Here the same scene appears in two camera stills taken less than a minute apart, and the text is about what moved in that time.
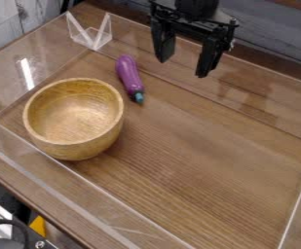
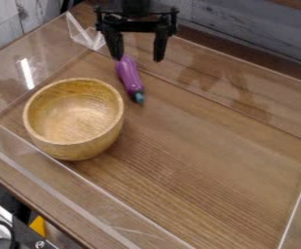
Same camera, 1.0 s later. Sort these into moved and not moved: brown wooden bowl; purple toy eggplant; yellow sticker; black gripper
Moved: black gripper
Not moved: purple toy eggplant; brown wooden bowl; yellow sticker
